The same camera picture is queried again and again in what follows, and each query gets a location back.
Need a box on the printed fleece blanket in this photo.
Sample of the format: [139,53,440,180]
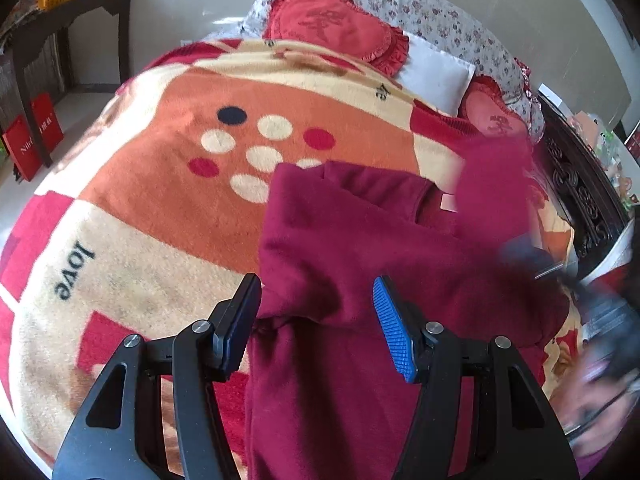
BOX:
[0,37,593,480]

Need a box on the dark carved wooden headboard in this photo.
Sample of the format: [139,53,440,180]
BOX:
[537,92,631,271]

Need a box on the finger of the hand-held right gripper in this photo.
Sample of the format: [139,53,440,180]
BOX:
[500,240,568,286]

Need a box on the floral bedding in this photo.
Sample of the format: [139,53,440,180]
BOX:
[244,0,546,143]

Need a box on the red paper bag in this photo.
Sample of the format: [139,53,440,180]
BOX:
[31,92,65,148]
[1,115,41,181]

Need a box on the person's head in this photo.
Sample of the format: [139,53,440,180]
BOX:
[555,355,640,480]

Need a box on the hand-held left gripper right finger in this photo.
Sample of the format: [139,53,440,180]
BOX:
[371,275,581,480]

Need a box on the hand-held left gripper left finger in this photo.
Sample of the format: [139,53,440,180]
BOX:
[51,273,263,480]

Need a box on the red heart-shaped pillow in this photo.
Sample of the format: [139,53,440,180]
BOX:
[462,75,533,141]
[263,0,410,77]

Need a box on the dark wooden table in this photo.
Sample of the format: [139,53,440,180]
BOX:
[0,0,133,168]

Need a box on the maroon fleece garment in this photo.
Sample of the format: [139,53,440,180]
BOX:
[244,127,573,480]

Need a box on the colourful clutter pile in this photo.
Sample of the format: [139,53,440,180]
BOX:
[565,110,640,211]

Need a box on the white pillow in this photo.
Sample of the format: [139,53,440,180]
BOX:
[395,30,477,117]

